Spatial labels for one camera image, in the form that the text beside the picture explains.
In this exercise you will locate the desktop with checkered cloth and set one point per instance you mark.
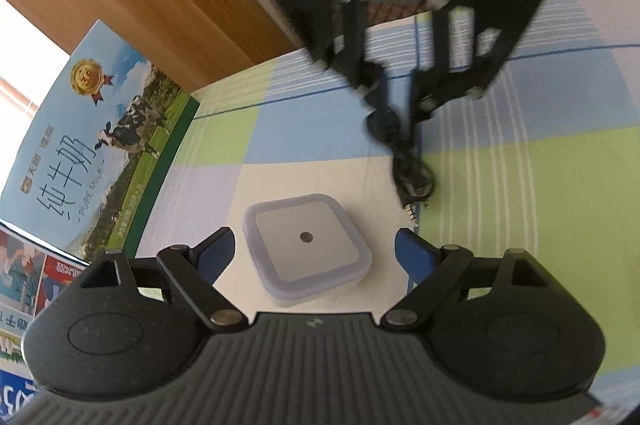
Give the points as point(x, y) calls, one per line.
point(525, 205)

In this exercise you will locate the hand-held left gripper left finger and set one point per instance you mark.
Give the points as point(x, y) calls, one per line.
point(220, 250)

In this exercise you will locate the cow print milk carton box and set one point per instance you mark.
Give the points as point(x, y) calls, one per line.
point(100, 130)

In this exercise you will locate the white square night light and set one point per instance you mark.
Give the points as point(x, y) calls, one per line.
point(300, 255)

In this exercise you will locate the blue illustrated milk carton box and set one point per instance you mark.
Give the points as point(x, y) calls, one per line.
point(30, 280)

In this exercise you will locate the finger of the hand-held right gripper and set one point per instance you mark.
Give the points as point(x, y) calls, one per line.
point(382, 90)
point(417, 105)

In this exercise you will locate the bright window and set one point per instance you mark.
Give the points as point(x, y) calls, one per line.
point(20, 55)

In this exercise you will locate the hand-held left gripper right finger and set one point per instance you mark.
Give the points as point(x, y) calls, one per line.
point(415, 255)

